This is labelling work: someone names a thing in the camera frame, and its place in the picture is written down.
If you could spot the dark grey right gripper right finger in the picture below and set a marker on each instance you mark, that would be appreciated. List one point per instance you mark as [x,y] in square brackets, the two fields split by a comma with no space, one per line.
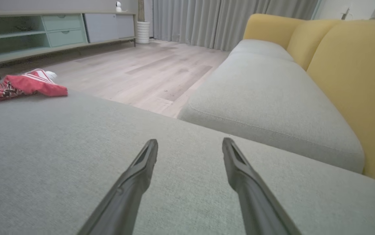
[256,202]

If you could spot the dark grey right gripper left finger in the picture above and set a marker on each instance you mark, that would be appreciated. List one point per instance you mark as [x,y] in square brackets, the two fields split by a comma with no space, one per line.
[125,199]

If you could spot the red jersey with lettering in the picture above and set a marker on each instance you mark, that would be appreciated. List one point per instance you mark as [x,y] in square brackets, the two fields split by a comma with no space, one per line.
[31,85]

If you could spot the large grey sofa chaise cushion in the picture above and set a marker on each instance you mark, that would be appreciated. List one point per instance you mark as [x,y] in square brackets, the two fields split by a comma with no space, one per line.
[60,147]

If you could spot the grey sofa seat cushion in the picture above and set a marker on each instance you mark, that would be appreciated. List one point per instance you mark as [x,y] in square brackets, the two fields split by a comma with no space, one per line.
[262,49]
[265,98]

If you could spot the wide yellow sofa back cushion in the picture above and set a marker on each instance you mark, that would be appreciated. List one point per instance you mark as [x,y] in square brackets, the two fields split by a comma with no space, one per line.
[360,81]

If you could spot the white ribbed cylinder pot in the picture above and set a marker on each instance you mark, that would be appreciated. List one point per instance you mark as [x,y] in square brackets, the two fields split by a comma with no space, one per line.
[143,32]

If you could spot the narrow yellow sofa back cushion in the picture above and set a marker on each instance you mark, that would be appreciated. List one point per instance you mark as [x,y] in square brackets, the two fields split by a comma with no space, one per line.
[308,39]

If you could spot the green grey tv cabinet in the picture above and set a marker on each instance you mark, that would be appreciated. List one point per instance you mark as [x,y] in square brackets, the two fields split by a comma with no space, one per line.
[63,32]

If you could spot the grey pleated curtain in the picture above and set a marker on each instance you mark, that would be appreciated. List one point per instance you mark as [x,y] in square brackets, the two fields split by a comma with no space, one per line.
[226,19]

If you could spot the brown plant trunk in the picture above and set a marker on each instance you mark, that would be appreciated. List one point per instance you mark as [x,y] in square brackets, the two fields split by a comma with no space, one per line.
[141,9]

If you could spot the small white security camera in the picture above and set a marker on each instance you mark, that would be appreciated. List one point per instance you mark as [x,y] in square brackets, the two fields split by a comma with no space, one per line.
[119,6]

